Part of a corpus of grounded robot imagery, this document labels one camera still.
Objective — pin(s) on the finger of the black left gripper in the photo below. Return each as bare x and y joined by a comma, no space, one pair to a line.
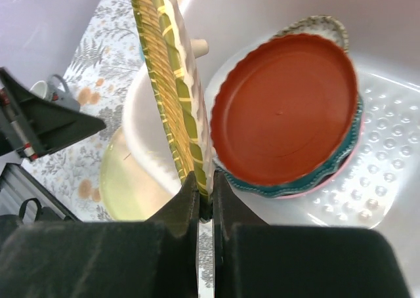
33,127

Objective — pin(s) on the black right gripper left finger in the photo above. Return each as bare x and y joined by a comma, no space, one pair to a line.
152,258

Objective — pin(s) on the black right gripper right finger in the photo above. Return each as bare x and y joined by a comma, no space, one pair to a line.
256,259

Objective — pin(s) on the cream large plate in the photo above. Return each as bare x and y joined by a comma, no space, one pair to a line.
134,190

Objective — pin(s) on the teal scalloped plate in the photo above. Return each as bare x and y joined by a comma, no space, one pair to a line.
311,180

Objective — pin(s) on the pink bear plate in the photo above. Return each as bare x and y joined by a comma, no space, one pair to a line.
330,178

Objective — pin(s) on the red round plate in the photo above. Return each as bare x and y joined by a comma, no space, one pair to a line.
284,109

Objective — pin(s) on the gold rimmed plate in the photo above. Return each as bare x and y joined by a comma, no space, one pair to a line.
176,84

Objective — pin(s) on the white deep plate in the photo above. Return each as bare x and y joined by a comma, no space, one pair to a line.
220,75

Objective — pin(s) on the speckled round plate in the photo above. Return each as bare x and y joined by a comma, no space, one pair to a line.
323,25

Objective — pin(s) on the white plastic bin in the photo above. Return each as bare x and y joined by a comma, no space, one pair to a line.
379,188

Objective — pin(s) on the white printed mug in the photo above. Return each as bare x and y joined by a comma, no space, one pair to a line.
55,90

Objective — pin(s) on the floral table mat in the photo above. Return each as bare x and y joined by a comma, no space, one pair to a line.
103,66

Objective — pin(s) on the aluminium frame rail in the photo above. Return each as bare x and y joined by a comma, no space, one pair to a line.
22,195

